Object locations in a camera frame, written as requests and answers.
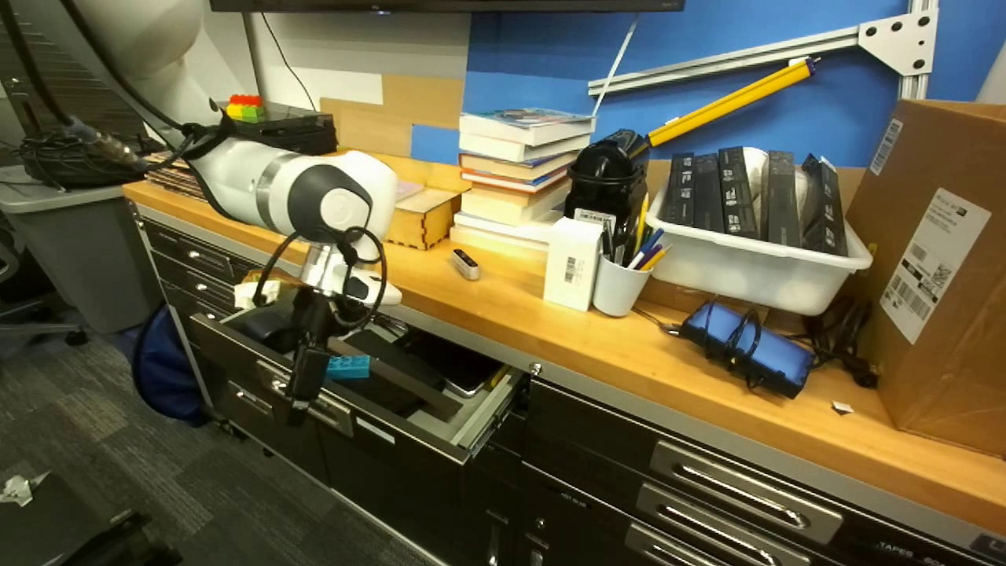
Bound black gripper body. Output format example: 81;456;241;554
286;281;339;359

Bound black metal drawer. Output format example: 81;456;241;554
188;281;523;464

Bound black items in drawer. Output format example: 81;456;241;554
241;296;510;415

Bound black drawer cabinet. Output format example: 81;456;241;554
132;208;1006;566

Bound blue bag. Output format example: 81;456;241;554
128;297;213;432

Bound open wooden box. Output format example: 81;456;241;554
384;155;466;256

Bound small silver black gadget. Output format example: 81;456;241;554
450;246;484;284

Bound grey side table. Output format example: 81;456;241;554
0;161;162;339

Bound stack of books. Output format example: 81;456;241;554
450;103;597;257

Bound white upright box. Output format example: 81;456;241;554
541;215;608;314

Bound crumpled white paper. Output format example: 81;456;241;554
0;469;54;511

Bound white cup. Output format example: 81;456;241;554
591;249;655;321

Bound black pouch bag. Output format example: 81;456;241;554
561;127;653;225

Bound pens in cup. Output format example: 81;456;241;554
601;204;668;274

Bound thin white rod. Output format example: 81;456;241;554
588;20;642;132

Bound white plastic bin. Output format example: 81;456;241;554
644;186;877;321

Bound black devices in bin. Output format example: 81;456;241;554
659;143;850;257

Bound yellow bar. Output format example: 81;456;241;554
644;55;821;152

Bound large cardboard box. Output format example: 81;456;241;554
841;98;1006;460

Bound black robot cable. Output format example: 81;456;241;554
247;223;391;330

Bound silver drawer handle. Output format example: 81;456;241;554
648;436;848;550
630;477;817;566

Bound blue pouch with strap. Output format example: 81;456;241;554
676;297;821;398

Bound black cable bundle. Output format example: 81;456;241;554
812;296;887;393

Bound white aluminium bracket rail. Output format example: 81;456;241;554
584;0;944;103

